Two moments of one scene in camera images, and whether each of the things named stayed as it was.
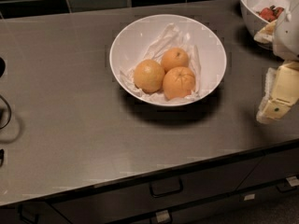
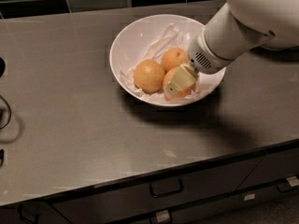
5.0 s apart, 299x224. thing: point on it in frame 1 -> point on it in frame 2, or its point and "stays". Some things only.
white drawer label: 163,216 stays
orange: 177,82 stays
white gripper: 288,36 -> 201,56
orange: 149,76 stays
